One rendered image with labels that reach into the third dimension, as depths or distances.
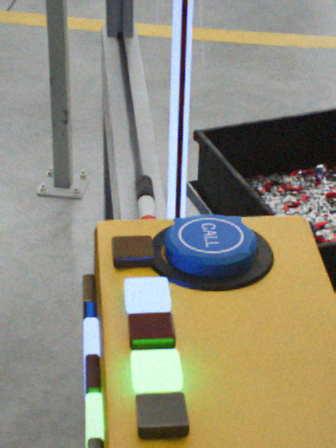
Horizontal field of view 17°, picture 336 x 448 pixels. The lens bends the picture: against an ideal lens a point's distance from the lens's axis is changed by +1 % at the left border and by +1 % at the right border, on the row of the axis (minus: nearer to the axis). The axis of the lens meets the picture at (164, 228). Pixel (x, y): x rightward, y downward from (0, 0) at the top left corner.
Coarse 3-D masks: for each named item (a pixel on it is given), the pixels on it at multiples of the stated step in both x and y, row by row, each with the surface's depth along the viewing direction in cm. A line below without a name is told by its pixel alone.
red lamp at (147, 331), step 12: (156, 312) 44; (168, 312) 44; (132, 324) 43; (144, 324) 43; (156, 324) 43; (168, 324) 43; (132, 336) 42; (144, 336) 42; (156, 336) 42; (168, 336) 42; (132, 348) 42; (144, 348) 43; (156, 348) 43; (168, 348) 43
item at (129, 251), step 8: (112, 240) 48; (120, 240) 48; (128, 240) 48; (136, 240) 48; (144, 240) 48; (112, 248) 48; (120, 248) 48; (128, 248) 48; (136, 248) 48; (144, 248) 48; (152, 248) 48; (112, 256) 47; (120, 256) 47; (128, 256) 47; (136, 256) 47; (144, 256) 47; (152, 256) 47; (120, 264) 47; (128, 264) 47; (136, 264) 47; (144, 264) 47; (152, 264) 47
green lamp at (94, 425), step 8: (88, 400) 42; (96, 400) 42; (88, 408) 42; (96, 408) 42; (88, 416) 42; (96, 416) 42; (88, 424) 41; (96, 424) 41; (88, 432) 41; (96, 432) 41
